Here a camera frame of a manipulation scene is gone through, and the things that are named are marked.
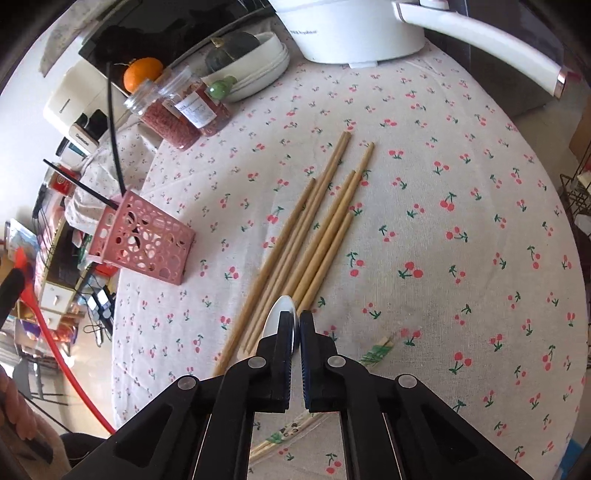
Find person's left hand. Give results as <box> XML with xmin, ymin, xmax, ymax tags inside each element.
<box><xmin>0</xmin><ymin>364</ymin><xmax>38</xmax><ymax>440</ymax></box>

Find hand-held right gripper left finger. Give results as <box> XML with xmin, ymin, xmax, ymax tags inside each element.
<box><xmin>60</xmin><ymin>310</ymin><xmax>301</xmax><ymax>480</ymax></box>

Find jar with red label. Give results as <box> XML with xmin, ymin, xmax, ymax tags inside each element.
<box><xmin>48</xmin><ymin>168</ymin><xmax>77</xmax><ymax>195</ymax></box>

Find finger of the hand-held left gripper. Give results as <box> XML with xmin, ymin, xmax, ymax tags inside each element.
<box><xmin>0</xmin><ymin>268</ymin><xmax>27</xmax><ymax>328</ymax></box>

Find stacked white bowls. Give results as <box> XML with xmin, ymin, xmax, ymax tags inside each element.
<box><xmin>203</xmin><ymin>31</ymin><xmax>291</xmax><ymax>103</ymax></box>

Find brown cardboard box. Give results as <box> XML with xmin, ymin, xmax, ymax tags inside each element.
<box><xmin>568</xmin><ymin>99</ymin><xmax>591</xmax><ymax>162</ymax></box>

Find cherry print tablecloth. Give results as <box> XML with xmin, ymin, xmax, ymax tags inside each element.
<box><xmin>108</xmin><ymin>32</ymin><xmax>591</xmax><ymax>480</ymax></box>

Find jar of red goji berries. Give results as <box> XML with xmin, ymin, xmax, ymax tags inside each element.
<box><xmin>124</xmin><ymin>78</ymin><xmax>204</xmax><ymax>149</ymax></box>

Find white label spice jar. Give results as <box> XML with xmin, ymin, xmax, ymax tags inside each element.
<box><xmin>159</xmin><ymin>66</ymin><xmax>233</xmax><ymax>137</ymax></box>

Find wooden chopstick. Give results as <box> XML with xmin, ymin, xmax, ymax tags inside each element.
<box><xmin>212</xmin><ymin>178</ymin><xmax>319</xmax><ymax>377</ymax></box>
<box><xmin>228</xmin><ymin>131</ymin><xmax>352</xmax><ymax>370</ymax></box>
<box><xmin>277</xmin><ymin>142</ymin><xmax>376</xmax><ymax>305</ymax></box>
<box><xmin>295</xmin><ymin>212</ymin><xmax>355</xmax><ymax>311</ymax></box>
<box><xmin>259</xmin><ymin>170</ymin><xmax>358</xmax><ymax>324</ymax></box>

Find cream air fryer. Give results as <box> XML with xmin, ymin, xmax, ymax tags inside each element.
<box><xmin>43</xmin><ymin>60</ymin><xmax>132</xmax><ymax>141</ymax></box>

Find orange tangerine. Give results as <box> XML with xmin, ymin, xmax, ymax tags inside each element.
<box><xmin>123</xmin><ymin>56</ymin><xmax>164</xmax><ymax>93</ymax></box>

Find black wire rack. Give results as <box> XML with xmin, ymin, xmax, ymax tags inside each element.
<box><xmin>558</xmin><ymin>171</ymin><xmax>591</xmax><ymax>222</ymax></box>

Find white electric cooking pot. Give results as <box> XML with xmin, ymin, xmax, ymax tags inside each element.
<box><xmin>268</xmin><ymin>0</ymin><xmax>580</xmax><ymax>100</ymax></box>

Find small green round object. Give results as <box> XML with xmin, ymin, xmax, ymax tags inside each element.
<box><xmin>206</xmin><ymin>76</ymin><xmax>237</xmax><ymax>100</ymax></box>

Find clear box with teal label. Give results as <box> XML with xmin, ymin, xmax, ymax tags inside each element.
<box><xmin>58</xmin><ymin>138</ymin><xmax>93</xmax><ymax>169</ymax></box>

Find disposable chopsticks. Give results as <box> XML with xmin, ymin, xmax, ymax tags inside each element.
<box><xmin>249</xmin><ymin>335</ymin><xmax>398</xmax><ymax>460</ymax></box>

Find black chopstick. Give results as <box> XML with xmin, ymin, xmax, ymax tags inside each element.
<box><xmin>105</xmin><ymin>61</ymin><xmax>126</xmax><ymax>197</ymax></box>
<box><xmin>42</xmin><ymin>159</ymin><xmax>120</xmax><ymax>208</ymax></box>

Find white ceramic spoon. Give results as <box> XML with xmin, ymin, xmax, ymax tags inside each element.
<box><xmin>262</xmin><ymin>295</ymin><xmax>296</xmax><ymax>357</ymax></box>

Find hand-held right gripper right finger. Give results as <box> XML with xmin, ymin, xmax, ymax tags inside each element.
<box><xmin>299</xmin><ymin>310</ymin><xmax>536</xmax><ymax>480</ymax></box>

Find pink perforated utensil holder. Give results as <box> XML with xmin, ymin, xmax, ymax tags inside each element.
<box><xmin>88</xmin><ymin>189</ymin><xmax>195</xmax><ymax>286</ymax></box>

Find red hose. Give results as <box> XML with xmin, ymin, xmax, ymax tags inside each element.
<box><xmin>14</xmin><ymin>247</ymin><xmax>116</xmax><ymax>435</ymax></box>

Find crumpled cherry print cloth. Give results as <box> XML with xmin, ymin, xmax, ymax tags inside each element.
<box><xmin>65</xmin><ymin>138</ymin><xmax>153</xmax><ymax>236</ymax></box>

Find black microwave oven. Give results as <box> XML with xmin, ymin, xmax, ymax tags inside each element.
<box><xmin>78</xmin><ymin>0</ymin><xmax>278</xmax><ymax>77</ymax></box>

